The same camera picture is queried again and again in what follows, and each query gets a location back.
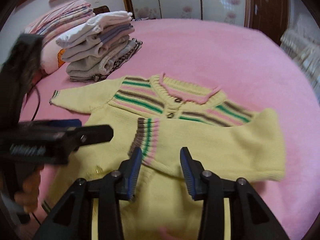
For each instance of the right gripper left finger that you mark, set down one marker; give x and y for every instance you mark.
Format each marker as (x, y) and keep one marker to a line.
(71, 217)

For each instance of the folded striped pink quilt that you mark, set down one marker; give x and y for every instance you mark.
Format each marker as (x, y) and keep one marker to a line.
(60, 19)

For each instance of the dark brown wooden door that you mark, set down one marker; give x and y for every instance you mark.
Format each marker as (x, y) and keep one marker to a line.
(270, 17)

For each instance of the lace covered furniture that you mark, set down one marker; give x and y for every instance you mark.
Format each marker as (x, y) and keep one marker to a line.
(301, 43)

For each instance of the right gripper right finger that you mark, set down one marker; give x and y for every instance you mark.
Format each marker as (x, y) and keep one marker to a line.
(250, 217)

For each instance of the stack of folded grey clothes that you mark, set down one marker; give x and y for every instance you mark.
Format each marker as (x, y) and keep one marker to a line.
(99, 52)

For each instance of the yellow knitted child cardigan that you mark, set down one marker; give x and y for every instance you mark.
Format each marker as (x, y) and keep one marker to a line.
(161, 115)

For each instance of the person's left hand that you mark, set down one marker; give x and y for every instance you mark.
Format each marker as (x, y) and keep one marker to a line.
(28, 198)

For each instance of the dark wooden headboard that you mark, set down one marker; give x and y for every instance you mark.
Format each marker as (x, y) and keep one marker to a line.
(102, 9)

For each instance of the white folded garment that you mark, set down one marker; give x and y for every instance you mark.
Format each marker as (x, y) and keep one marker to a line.
(93, 26)

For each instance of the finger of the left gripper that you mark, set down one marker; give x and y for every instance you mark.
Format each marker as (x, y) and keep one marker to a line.
(77, 137)
(53, 123)

